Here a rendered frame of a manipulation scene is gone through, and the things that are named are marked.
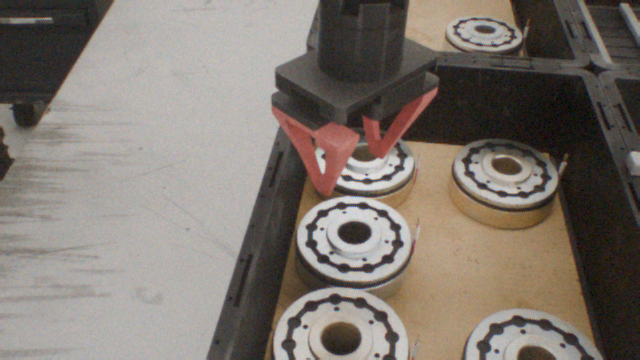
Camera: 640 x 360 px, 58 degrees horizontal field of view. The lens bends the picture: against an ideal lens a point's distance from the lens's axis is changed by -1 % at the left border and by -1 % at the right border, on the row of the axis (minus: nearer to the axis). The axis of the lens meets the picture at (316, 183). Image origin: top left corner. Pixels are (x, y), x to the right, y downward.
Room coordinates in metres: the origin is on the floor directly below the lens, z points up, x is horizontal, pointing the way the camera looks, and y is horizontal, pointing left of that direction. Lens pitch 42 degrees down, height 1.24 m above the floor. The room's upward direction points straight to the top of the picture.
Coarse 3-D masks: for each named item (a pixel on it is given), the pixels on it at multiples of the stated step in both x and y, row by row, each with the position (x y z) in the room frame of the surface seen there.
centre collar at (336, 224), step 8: (344, 216) 0.37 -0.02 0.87; (352, 216) 0.37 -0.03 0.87; (360, 216) 0.37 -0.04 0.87; (368, 216) 0.37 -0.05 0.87; (328, 224) 0.36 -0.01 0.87; (336, 224) 0.36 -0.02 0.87; (344, 224) 0.37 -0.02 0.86; (360, 224) 0.37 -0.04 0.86; (368, 224) 0.36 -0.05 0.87; (376, 224) 0.36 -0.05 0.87; (328, 232) 0.35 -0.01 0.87; (336, 232) 0.35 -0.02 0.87; (376, 232) 0.35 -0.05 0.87; (328, 240) 0.34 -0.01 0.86; (336, 240) 0.34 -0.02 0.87; (368, 240) 0.34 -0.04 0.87; (376, 240) 0.34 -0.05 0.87; (336, 248) 0.34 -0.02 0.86; (344, 248) 0.33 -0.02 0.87; (352, 248) 0.33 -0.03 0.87; (360, 248) 0.33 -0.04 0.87; (368, 248) 0.33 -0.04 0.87; (376, 248) 0.34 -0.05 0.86
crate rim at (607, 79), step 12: (612, 72) 0.51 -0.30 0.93; (624, 72) 0.51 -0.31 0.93; (636, 72) 0.51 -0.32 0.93; (600, 84) 0.49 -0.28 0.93; (612, 84) 0.49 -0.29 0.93; (612, 96) 0.47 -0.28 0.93; (612, 108) 0.45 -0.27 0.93; (624, 108) 0.45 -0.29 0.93; (624, 120) 0.44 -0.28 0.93; (624, 132) 0.41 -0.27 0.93; (636, 132) 0.41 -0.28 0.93; (636, 144) 0.40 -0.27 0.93
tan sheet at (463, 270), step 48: (432, 144) 0.52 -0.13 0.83; (432, 192) 0.44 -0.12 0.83; (432, 240) 0.38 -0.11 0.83; (480, 240) 0.38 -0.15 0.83; (528, 240) 0.38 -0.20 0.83; (288, 288) 0.32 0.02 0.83; (432, 288) 0.32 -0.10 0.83; (480, 288) 0.32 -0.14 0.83; (528, 288) 0.32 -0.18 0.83; (576, 288) 0.32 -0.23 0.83; (432, 336) 0.27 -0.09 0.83
